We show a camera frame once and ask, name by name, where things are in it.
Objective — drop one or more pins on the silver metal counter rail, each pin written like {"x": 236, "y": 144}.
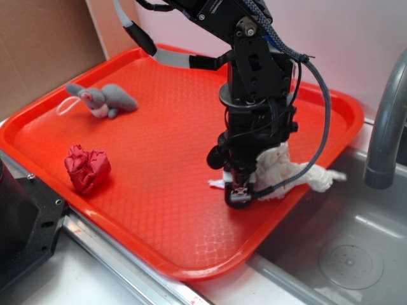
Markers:
{"x": 88, "y": 267}

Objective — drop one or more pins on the red plastic tray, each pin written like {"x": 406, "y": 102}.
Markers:
{"x": 156, "y": 201}

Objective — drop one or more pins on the grey sink basin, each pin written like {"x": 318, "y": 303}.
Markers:
{"x": 348, "y": 244}

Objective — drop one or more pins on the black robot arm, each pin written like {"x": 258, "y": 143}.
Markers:
{"x": 256, "y": 71}

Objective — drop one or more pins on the crumpled red paper ball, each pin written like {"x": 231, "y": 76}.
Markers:
{"x": 86, "y": 169}

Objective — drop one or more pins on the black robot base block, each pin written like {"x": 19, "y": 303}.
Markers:
{"x": 31, "y": 217}

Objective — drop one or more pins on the brown cardboard panel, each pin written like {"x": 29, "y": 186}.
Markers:
{"x": 43, "y": 45}

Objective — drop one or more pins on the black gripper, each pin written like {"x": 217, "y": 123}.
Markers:
{"x": 248, "y": 134}

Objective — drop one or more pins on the white paper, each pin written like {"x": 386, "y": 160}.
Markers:
{"x": 276, "y": 174}

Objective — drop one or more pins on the grey plush mouse toy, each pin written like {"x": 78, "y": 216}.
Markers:
{"x": 107, "y": 102}

